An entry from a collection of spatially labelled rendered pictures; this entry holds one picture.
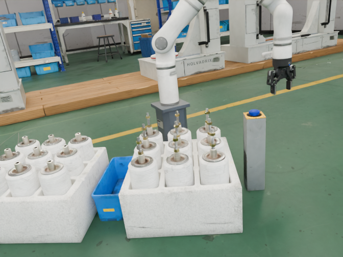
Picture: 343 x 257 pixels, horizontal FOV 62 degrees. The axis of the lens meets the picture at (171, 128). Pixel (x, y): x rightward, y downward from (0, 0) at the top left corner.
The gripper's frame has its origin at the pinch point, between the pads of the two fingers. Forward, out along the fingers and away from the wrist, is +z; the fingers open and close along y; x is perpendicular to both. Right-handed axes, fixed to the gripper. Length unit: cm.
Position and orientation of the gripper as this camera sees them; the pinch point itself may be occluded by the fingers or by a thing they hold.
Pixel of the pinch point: (281, 90)
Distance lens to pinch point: 131.8
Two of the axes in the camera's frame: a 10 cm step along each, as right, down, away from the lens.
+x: -4.8, -2.8, 8.3
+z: 1.2, 9.2, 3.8
